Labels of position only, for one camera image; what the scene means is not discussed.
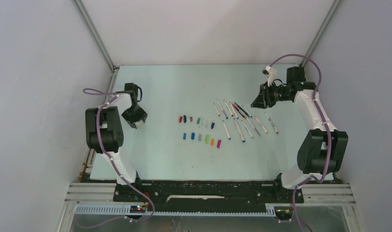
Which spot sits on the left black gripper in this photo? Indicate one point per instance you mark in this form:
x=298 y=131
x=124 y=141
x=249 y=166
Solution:
x=141 y=115

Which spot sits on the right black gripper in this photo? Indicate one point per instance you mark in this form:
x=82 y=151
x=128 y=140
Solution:
x=264 y=100

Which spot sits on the blue clip cap marker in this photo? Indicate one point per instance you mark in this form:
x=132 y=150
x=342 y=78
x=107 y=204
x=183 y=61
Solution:
x=247 y=111

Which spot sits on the green ink clear pen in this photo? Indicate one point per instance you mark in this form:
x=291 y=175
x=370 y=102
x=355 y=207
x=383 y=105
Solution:
x=242 y=109

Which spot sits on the red ink clear pen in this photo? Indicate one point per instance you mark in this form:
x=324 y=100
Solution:
x=239 y=112

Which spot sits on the teal cap marker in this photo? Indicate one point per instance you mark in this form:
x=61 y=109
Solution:
x=234 y=111

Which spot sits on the green cap marker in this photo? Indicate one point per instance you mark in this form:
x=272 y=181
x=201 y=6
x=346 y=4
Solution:
x=254 y=128

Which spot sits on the purple cap marker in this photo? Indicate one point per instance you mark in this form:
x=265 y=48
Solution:
x=272 y=123

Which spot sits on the brown cap marker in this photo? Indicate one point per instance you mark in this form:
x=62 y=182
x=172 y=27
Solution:
x=229 y=109

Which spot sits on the orange cap marker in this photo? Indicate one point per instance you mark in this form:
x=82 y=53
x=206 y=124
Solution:
x=261 y=124

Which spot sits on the dark blue cap marker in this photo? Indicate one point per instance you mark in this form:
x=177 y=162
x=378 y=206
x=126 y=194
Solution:
x=222 y=109

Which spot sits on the light blue marker body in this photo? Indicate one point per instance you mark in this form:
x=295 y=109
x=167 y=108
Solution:
x=226 y=130

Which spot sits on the green pen cap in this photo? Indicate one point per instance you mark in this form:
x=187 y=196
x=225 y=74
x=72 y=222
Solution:
x=207 y=139

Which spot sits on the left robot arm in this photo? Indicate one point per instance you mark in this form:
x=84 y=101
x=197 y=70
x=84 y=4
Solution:
x=104 y=131

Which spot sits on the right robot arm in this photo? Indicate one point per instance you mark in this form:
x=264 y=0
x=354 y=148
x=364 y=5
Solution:
x=324 y=146

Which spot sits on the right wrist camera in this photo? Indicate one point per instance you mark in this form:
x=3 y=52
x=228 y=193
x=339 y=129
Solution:
x=271 y=74

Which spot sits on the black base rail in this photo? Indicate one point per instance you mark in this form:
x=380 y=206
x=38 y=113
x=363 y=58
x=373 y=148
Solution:
x=208 y=196

